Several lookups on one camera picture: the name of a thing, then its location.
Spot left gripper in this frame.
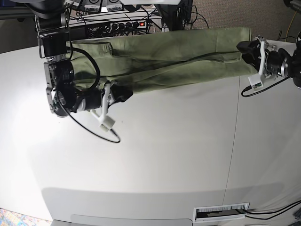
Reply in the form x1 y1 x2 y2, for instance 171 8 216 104
254 35 280 80

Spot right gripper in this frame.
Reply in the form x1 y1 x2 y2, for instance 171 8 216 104
90 83 133 122

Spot green T-shirt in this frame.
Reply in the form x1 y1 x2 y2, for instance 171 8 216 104
71 27 256 93

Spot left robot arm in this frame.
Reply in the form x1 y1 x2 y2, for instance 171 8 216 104
248 34 301 91

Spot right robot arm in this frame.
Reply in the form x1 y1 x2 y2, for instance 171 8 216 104
26 0 256 117

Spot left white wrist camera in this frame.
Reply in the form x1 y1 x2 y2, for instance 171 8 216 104
248 73 263 91

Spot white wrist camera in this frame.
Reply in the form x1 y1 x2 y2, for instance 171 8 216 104
98 115 116 132
248 73 263 91

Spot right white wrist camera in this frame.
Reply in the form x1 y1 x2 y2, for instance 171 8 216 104
98 115 116 132

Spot black camera cable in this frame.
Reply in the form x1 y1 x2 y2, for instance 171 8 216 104
241 76 293 97
68 110 122 144

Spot black power strip red switch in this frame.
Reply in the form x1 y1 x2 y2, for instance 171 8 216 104
84 20 148 36

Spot black cables at table corner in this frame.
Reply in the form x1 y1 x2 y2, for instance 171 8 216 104
244 201 301 221

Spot table cable grommet slot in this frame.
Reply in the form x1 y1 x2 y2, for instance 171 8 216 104
192 202 250 223

